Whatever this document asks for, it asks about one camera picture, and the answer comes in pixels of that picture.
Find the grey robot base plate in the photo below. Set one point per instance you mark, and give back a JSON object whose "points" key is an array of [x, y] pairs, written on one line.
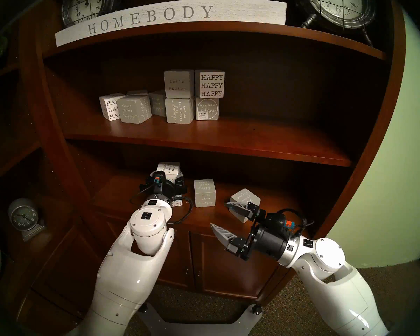
{"points": [[154, 321]]}

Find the white barcode sticker cube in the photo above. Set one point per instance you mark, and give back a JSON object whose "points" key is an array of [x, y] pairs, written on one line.
{"points": [[207, 109]]}

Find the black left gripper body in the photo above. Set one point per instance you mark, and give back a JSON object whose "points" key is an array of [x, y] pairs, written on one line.
{"points": [[175, 191]]}

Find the grey small print cube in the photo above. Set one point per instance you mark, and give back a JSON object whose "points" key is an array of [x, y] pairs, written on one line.
{"points": [[158, 104]]}

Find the grey live life happy cube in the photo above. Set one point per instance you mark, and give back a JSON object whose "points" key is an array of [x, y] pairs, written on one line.
{"points": [[204, 193]]}

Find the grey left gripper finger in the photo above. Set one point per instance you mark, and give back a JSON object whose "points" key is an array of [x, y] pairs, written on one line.
{"points": [[179, 180]]}

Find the grey life's a beach cube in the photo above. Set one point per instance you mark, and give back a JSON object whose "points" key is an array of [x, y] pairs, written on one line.
{"points": [[246, 196]]}

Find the grey let's escape cube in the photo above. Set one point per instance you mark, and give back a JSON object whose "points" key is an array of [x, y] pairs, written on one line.
{"points": [[178, 83]]}

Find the white homebody wooden sign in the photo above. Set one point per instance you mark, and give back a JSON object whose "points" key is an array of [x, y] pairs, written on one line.
{"points": [[161, 16]]}

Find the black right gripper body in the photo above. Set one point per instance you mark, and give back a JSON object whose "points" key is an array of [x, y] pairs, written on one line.
{"points": [[271, 242]]}

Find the grey happy looks good cube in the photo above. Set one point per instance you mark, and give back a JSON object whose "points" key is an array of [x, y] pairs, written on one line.
{"points": [[180, 111]]}

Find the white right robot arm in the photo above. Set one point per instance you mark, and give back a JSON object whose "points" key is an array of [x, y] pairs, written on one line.
{"points": [[346, 296]]}

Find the grey always choose happy cube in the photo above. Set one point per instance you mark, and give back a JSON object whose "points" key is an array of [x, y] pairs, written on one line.
{"points": [[131, 109]]}

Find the cherry wood clock bookcase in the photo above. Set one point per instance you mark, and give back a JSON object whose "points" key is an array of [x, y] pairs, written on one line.
{"points": [[17, 156]]}

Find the white this is my happy place cube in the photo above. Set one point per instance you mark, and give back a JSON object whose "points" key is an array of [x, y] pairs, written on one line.
{"points": [[169, 168]]}

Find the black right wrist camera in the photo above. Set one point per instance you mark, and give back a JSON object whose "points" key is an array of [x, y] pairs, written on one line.
{"points": [[278, 218]]}

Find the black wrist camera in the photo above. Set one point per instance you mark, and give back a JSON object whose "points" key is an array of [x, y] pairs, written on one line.
{"points": [[278, 218], [158, 180]]}

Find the white happy print cube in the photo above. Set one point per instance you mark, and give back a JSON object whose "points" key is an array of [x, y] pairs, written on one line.
{"points": [[108, 106]]}

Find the small green potted plant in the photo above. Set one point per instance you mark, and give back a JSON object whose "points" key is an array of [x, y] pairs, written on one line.
{"points": [[0, 46]]}

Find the ship wheel round clock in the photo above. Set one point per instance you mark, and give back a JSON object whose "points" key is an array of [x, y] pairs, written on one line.
{"points": [[336, 2]]}

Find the black base knob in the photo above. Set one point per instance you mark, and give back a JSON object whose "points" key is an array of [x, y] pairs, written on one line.
{"points": [[256, 309]]}

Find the small grey alarm clock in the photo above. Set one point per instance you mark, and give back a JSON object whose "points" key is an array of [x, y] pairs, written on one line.
{"points": [[22, 216]]}

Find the white happy place pattern cube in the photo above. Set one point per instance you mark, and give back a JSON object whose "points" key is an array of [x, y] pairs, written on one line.
{"points": [[177, 202]]}

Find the cherry wood cube bookcase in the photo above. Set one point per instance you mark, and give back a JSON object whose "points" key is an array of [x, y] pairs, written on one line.
{"points": [[231, 135]]}

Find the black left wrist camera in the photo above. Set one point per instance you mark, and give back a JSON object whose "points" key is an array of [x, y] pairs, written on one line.
{"points": [[158, 180]]}

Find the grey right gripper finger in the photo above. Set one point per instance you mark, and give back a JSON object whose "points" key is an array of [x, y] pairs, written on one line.
{"points": [[246, 209], [231, 240]]}

